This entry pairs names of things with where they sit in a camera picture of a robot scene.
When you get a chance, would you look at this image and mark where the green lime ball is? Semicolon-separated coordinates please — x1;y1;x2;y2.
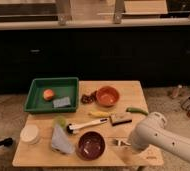
53;116;66;128

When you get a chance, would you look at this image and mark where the orange bowl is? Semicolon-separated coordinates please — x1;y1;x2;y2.
96;86;120;107

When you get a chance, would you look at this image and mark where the wooden folding table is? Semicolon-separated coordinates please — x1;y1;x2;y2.
12;81;164;168

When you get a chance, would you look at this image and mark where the dark red bowl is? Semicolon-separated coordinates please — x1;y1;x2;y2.
77;131;105;160

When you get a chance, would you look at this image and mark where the yellow banana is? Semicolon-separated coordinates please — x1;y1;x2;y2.
89;111;111;118

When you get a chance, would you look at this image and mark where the orange peach fruit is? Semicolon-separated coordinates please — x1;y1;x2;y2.
43;89;55;101

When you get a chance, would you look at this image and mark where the green plastic tray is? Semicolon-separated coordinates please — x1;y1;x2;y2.
24;77;79;114

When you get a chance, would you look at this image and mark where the brown block brush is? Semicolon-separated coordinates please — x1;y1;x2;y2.
110;113;132;126

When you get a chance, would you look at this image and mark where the black handle at left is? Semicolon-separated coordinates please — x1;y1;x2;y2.
0;138;13;147

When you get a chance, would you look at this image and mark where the silver metal fork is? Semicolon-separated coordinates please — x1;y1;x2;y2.
112;138;131;146

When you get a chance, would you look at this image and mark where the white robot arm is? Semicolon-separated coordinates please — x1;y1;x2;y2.
127;112;190;163

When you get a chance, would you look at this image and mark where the grey sponge in tray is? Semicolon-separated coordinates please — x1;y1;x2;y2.
53;97;71;108

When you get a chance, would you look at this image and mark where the light blue cloth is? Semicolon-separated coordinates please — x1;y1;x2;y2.
51;124;75;154

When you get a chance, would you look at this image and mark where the dark grape bunch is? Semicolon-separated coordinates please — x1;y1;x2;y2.
81;91;96;104

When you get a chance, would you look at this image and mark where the green chili pepper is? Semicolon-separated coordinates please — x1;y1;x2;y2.
126;107;149;116

